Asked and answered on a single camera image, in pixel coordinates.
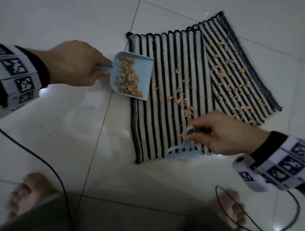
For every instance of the white marker wrist band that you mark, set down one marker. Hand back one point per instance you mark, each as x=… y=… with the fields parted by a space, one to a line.
x=21 y=83
x=288 y=161

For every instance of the person's foot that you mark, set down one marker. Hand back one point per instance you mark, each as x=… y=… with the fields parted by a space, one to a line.
x=28 y=190
x=234 y=209

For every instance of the person's right forearm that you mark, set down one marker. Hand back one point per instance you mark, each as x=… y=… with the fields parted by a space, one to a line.
x=269 y=145

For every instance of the light blue small brush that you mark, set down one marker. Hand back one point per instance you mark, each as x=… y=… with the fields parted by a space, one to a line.
x=183 y=151

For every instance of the person's left foot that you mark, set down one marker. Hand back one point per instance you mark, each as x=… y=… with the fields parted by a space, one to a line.
x=28 y=190

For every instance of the white wrist camera unit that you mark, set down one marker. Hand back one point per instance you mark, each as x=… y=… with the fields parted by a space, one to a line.
x=245 y=171

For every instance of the person's left thumb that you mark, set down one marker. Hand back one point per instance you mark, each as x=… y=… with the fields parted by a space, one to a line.
x=102 y=60

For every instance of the person's left hand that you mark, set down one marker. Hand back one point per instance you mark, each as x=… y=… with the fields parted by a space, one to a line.
x=71 y=64

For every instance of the person's right hand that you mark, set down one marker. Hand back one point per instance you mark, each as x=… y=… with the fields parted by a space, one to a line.
x=228 y=133

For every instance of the light blue plastic dustpan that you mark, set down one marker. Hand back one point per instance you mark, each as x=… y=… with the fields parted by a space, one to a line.
x=143 y=73

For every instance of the person's right foot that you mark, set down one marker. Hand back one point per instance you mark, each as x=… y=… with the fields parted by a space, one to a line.
x=234 y=209

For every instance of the person's left forearm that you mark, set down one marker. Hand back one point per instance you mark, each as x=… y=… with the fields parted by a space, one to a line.
x=41 y=69

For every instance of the person's right thumb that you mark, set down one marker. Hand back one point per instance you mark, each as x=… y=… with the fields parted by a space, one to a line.
x=200 y=137

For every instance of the pile of wood shavings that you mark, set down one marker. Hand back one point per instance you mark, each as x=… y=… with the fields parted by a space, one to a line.
x=128 y=77

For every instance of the scattered wood shavings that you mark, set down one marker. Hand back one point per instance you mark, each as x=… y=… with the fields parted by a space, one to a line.
x=238 y=85

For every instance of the black and white striped rug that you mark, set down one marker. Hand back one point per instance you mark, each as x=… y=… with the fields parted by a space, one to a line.
x=166 y=71

